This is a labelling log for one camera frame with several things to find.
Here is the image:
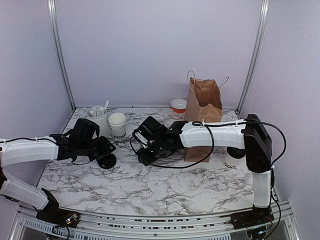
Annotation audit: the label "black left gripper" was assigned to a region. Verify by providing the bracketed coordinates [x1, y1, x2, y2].
[77, 135, 116, 162]

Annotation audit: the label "black plastic cup lid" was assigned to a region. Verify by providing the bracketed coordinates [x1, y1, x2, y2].
[96, 154, 117, 170]

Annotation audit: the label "white paper cups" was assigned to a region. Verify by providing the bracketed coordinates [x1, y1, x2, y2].
[108, 112, 127, 140]

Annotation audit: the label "brown paper takeout bag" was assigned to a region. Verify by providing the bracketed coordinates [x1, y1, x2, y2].
[183, 70, 223, 163]

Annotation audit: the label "single white paper cup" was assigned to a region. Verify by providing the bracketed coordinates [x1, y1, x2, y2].
[223, 152, 244, 169]

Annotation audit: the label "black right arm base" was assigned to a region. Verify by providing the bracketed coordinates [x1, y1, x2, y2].
[230, 205, 275, 230]

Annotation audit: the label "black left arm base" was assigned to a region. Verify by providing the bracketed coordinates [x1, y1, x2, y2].
[36, 188, 80, 228]

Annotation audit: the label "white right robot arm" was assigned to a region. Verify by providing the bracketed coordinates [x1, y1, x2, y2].
[132, 114, 273, 224]

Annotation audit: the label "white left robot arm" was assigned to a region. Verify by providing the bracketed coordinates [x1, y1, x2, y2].
[0, 118, 116, 223]

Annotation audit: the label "white ribbed stirrer canister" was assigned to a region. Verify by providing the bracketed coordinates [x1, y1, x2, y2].
[86, 106, 111, 138]

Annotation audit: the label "orange white bowl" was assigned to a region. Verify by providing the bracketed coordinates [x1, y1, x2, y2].
[170, 98, 187, 114]

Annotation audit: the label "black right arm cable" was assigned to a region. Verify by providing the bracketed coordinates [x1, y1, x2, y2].
[128, 120, 287, 236]

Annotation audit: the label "front aluminium frame rail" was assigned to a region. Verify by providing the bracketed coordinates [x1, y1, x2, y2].
[9, 202, 301, 240]

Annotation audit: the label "left rear aluminium post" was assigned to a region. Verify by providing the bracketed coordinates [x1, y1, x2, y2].
[47, 0, 77, 112]

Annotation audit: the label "aluminium post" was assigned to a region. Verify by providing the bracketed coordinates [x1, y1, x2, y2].
[47, 0, 77, 112]
[236, 0, 270, 114]

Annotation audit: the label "right rear aluminium post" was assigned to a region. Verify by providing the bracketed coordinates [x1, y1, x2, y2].
[236, 0, 270, 114]

